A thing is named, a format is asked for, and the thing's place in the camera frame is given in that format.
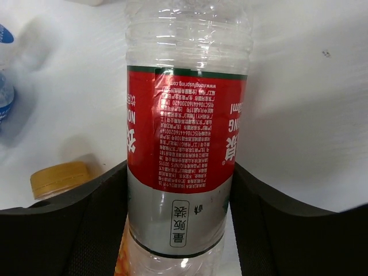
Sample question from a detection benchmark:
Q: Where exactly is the red label water bottle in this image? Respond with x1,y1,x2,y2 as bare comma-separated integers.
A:
124,1,253,275

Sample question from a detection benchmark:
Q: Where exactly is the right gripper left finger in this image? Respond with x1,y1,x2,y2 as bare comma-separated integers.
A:
1,163,127,275

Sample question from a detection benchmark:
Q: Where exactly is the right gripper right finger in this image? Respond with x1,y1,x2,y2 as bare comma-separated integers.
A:
230,166,367,275

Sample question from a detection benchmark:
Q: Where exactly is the orange juice bottle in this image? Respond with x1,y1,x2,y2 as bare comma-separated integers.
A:
30,161,91,200

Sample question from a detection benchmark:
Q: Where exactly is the blue label clear bottle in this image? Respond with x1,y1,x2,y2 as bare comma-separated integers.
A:
1,25,16,123

